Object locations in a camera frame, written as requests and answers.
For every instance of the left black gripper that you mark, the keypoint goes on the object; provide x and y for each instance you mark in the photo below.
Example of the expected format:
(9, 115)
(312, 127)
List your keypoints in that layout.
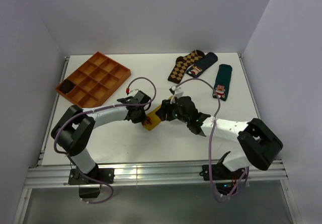
(140, 119)

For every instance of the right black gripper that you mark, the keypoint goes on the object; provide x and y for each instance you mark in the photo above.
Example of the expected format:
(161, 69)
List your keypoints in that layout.
(166, 108)

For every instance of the yellow sock with character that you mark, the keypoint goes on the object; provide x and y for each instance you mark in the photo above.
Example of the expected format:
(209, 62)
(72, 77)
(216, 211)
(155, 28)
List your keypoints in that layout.
(152, 120)

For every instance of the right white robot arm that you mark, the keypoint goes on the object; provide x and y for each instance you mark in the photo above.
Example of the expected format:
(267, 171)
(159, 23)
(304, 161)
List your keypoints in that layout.
(259, 145)

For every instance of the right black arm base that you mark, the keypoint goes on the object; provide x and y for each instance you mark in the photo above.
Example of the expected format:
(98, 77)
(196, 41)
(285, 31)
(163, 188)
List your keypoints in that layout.
(220, 172)

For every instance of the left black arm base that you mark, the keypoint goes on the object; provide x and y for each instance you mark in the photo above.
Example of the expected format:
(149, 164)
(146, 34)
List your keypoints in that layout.
(91, 184)

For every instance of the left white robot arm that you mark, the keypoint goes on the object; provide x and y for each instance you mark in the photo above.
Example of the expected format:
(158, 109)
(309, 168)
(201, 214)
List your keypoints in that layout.
(73, 131)

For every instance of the navy sock with pattern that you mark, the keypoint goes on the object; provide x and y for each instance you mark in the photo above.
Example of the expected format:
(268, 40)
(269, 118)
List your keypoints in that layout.
(202, 65)

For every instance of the dark green santa sock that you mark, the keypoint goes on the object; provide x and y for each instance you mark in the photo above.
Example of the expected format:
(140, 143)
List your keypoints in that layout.
(222, 82)

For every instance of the brown argyle sock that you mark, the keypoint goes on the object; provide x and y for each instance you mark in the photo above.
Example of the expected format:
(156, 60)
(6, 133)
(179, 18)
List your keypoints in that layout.
(182, 64)

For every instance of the orange compartment tray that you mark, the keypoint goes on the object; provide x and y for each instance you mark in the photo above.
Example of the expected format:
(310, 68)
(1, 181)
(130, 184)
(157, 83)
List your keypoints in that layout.
(95, 81)

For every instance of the rolled dark sock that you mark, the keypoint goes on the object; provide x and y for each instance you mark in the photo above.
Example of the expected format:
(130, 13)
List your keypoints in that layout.
(66, 86)

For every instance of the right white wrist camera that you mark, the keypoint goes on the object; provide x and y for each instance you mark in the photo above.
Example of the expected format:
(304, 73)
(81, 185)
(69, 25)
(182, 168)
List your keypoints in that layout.
(176, 93)

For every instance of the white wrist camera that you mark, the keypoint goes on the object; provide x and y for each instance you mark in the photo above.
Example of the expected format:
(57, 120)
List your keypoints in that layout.
(176, 93)
(132, 91)

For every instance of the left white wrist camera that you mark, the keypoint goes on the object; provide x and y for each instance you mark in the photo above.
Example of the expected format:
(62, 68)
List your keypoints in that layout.
(132, 91)

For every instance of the aluminium frame rail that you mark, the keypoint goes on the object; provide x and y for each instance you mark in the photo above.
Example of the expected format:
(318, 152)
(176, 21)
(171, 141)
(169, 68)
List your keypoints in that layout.
(145, 174)

